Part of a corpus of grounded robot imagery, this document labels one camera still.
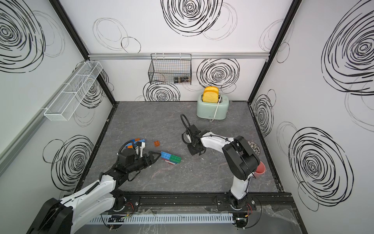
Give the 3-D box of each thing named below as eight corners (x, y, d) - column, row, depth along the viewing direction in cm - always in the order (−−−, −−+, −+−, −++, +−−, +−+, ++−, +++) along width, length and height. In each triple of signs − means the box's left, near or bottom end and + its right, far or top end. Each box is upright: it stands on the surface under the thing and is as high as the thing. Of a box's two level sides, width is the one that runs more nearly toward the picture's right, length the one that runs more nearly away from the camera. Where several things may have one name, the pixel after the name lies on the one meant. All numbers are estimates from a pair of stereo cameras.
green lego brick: (170, 163, 89) (168, 158, 84) (172, 159, 91) (170, 154, 85) (179, 166, 88) (178, 161, 82) (180, 162, 89) (180, 157, 84)
